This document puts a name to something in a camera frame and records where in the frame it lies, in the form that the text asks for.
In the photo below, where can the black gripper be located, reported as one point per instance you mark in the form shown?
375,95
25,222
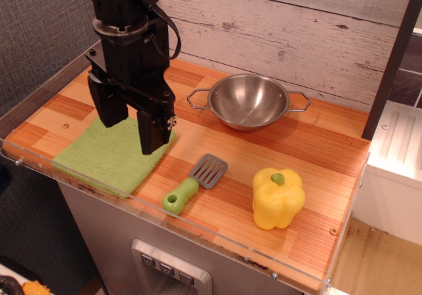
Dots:
128,70

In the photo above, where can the green handled grey spatula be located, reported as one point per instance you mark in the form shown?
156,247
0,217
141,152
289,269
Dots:
205,173

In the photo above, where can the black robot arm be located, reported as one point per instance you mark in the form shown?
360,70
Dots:
128,12

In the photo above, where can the green cloth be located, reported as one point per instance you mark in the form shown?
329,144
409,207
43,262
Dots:
109,159

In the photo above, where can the grey toy kitchen cabinet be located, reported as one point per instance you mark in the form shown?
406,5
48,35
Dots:
109,224

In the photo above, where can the silver dispenser button panel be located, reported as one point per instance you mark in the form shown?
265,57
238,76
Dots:
161,272

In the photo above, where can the yellow toy bell pepper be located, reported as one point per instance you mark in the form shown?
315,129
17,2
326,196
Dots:
278,196

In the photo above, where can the orange object bottom left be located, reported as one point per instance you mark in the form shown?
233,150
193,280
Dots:
35,288

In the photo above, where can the clear acrylic guard rail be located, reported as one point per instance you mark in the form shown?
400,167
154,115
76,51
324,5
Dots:
301,254

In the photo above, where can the steel two-handled bowl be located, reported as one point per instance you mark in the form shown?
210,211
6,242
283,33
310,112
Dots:
246,102

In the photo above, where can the dark right support post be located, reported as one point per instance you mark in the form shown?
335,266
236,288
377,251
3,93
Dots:
399,48

